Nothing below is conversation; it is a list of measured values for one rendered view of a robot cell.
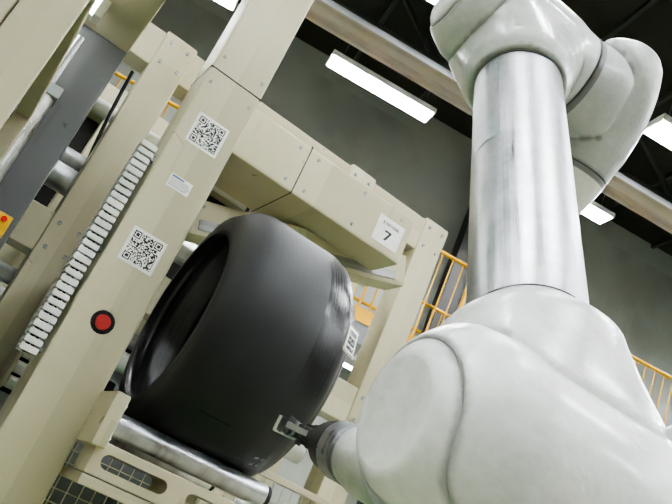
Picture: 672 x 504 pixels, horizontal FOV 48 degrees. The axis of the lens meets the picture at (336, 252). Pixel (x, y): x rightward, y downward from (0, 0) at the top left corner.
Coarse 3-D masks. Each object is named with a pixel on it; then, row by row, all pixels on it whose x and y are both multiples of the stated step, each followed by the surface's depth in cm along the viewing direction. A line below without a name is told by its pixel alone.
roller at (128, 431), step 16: (128, 416) 138; (128, 432) 136; (144, 432) 138; (160, 432) 141; (144, 448) 138; (160, 448) 139; (176, 448) 140; (192, 448) 143; (176, 464) 140; (192, 464) 141; (208, 464) 143; (224, 464) 146; (208, 480) 143; (224, 480) 144; (240, 480) 145; (256, 480) 148; (240, 496) 146; (256, 496) 146
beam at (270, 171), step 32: (256, 128) 197; (256, 160) 196; (288, 160) 201; (320, 160) 205; (256, 192) 208; (288, 192) 200; (320, 192) 204; (352, 192) 209; (320, 224) 210; (352, 224) 207; (352, 256) 221; (384, 256) 212
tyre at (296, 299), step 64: (192, 256) 176; (256, 256) 146; (320, 256) 158; (192, 320) 189; (256, 320) 139; (320, 320) 147; (128, 384) 164; (192, 384) 138; (256, 384) 140; (320, 384) 145; (256, 448) 144
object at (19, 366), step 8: (40, 304) 188; (16, 344) 184; (16, 352) 175; (8, 360) 179; (16, 360) 172; (24, 360) 186; (8, 368) 171; (16, 368) 173; (24, 368) 174; (0, 376) 175; (8, 376) 171; (16, 376) 184; (0, 384) 170; (8, 384) 171; (8, 392) 183
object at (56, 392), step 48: (288, 0) 177; (240, 48) 169; (192, 96) 163; (240, 96) 167; (192, 144) 159; (144, 192) 153; (192, 192) 158; (96, 288) 145; (144, 288) 150; (48, 336) 145; (96, 336) 143; (48, 384) 138; (96, 384) 142; (0, 432) 133; (48, 432) 137; (0, 480) 132; (48, 480) 135
